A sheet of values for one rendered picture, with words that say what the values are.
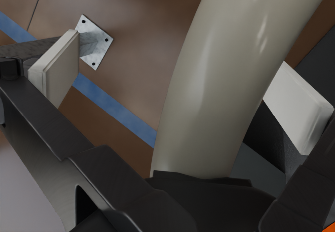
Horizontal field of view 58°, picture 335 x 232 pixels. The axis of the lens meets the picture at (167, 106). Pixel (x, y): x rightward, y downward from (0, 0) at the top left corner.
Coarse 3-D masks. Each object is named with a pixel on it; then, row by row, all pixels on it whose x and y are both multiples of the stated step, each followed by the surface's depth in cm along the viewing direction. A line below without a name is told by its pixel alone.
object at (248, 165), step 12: (240, 156) 130; (252, 156) 136; (240, 168) 121; (252, 168) 127; (264, 168) 133; (276, 168) 140; (252, 180) 119; (264, 180) 125; (276, 180) 131; (276, 192) 122
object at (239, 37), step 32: (224, 0) 8; (256, 0) 7; (288, 0) 7; (320, 0) 8; (192, 32) 9; (224, 32) 8; (256, 32) 8; (288, 32) 8; (192, 64) 9; (224, 64) 8; (256, 64) 8; (192, 96) 9; (224, 96) 9; (256, 96) 9; (160, 128) 10; (192, 128) 9; (224, 128) 9; (160, 160) 10; (192, 160) 10; (224, 160) 10
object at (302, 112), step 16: (288, 80) 18; (304, 80) 17; (272, 96) 20; (288, 96) 18; (304, 96) 16; (320, 96) 15; (272, 112) 20; (288, 112) 18; (304, 112) 16; (320, 112) 15; (288, 128) 17; (304, 128) 16; (320, 128) 15; (304, 144) 16
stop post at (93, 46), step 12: (84, 24) 150; (60, 36) 133; (84, 36) 146; (96, 36) 150; (108, 36) 148; (0, 48) 103; (12, 48) 107; (24, 48) 111; (36, 48) 115; (48, 48) 120; (84, 48) 143; (96, 48) 152; (108, 48) 151; (24, 60) 108; (84, 60) 157; (96, 60) 154
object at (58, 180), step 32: (0, 64) 12; (0, 96) 12; (32, 96) 12; (0, 128) 13; (32, 128) 10; (64, 128) 10; (32, 160) 11; (64, 160) 8; (96, 160) 8; (64, 192) 9; (96, 192) 7; (128, 192) 7; (160, 192) 7; (64, 224) 10; (128, 224) 6; (160, 224) 6; (192, 224) 6
